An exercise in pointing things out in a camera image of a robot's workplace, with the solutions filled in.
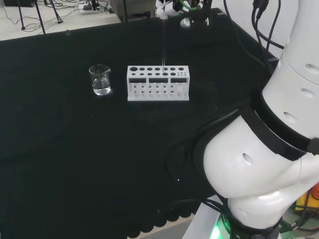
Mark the white test tube rack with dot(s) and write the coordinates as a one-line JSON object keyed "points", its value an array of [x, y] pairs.
{"points": [[157, 79]]}

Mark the clear glass rod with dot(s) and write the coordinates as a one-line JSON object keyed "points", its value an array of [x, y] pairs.
{"points": [[163, 44]]}

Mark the black tripod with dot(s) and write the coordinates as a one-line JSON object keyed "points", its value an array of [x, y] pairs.
{"points": [[30, 17], [53, 11]]}

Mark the black box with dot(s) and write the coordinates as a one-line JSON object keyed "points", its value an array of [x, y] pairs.
{"points": [[18, 3]]}

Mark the clear glass beaker with water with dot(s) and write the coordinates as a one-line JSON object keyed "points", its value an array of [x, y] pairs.
{"points": [[100, 82]]}

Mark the black bench cloth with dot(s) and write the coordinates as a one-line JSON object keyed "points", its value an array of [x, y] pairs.
{"points": [[87, 149]]}

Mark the white power strip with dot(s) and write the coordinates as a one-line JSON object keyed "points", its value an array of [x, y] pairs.
{"points": [[93, 7]]}

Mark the dark cabinet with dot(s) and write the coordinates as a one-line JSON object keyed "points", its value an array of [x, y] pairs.
{"points": [[137, 11]]}

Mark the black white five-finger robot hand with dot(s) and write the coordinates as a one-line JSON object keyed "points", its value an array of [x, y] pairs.
{"points": [[164, 10]]}

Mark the yellow stop button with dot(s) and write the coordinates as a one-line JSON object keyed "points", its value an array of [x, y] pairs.
{"points": [[307, 199]]}

